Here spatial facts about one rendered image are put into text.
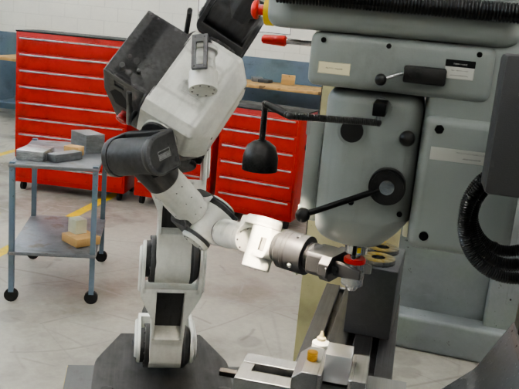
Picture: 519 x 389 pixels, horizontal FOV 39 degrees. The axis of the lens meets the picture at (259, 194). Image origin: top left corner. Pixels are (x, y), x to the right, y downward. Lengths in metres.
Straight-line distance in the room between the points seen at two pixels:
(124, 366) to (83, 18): 9.43
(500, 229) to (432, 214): 0.13
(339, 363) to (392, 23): 0.66
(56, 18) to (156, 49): 10.06
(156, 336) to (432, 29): 1.38
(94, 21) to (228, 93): 9.82
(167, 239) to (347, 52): 0.97
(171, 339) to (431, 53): 1.34
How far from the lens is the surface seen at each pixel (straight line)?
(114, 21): 11.45
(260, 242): 1.65
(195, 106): 1.76
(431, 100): 1.40
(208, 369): 2.57
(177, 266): 2.17
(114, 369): 2.55
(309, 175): 1.52
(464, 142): 1.39
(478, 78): 1.38
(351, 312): 1.95
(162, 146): 1.71
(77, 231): 4.62
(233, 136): 6.28
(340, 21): 1.38
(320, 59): 1.39
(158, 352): 2.39
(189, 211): 1.83
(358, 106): 1.41
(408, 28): 1.37
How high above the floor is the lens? 1.74
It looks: 13 degrees down
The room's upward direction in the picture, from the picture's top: 5 degrees clockwise
